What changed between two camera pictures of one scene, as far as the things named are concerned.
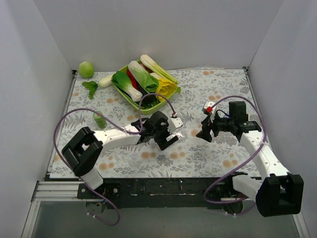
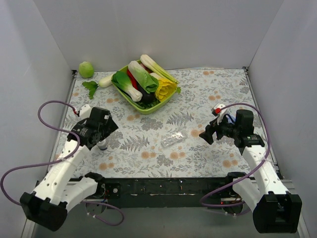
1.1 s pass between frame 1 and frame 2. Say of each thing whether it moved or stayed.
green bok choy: stayed
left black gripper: moved
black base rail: stayed
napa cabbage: stayed
